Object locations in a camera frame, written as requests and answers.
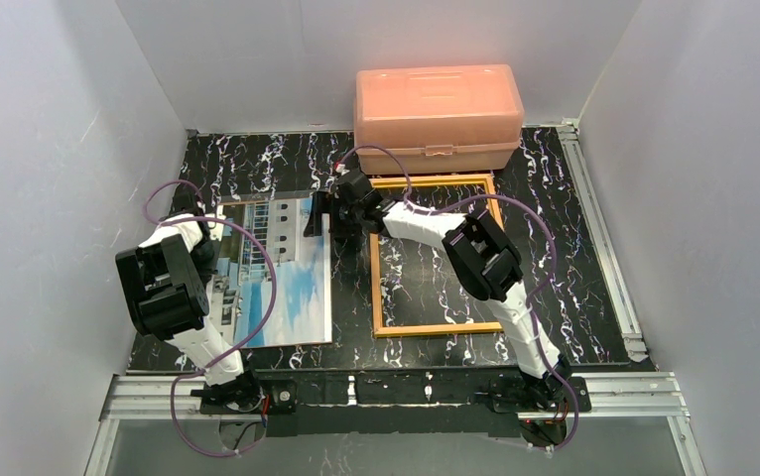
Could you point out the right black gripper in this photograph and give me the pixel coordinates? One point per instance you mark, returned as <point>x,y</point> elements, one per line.
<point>330,214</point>

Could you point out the building photo print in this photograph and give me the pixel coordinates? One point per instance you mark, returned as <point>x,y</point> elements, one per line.
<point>281,269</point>

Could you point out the yellow wooden picture frame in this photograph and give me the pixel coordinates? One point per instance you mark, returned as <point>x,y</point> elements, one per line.
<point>380,329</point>

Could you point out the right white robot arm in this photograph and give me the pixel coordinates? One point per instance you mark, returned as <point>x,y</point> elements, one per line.
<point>486,262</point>

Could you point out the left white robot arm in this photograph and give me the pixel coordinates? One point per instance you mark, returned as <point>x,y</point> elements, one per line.
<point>165,284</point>

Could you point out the brown cardboard backing board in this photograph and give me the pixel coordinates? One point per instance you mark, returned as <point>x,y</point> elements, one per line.
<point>248,200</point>

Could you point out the orange plastic storage box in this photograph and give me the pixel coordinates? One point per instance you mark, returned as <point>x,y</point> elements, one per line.
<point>433,120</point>

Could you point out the aluminium side rail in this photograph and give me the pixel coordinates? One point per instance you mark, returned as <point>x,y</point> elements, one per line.
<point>622,304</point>

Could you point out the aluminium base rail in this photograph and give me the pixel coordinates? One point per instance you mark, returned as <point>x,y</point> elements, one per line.
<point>640,394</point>

